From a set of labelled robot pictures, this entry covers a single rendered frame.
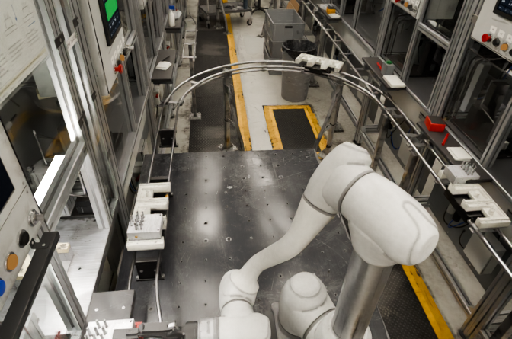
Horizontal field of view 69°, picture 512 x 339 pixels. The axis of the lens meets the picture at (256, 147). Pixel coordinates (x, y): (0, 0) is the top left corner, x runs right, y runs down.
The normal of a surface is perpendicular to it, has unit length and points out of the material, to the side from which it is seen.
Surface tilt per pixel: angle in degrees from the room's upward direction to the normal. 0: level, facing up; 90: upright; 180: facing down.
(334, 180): 56
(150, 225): 0
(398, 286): 0
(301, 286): 6
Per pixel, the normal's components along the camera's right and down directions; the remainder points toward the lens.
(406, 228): -0.28, -0.24
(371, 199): -0.44, -0.50
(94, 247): 0.04, -0.81
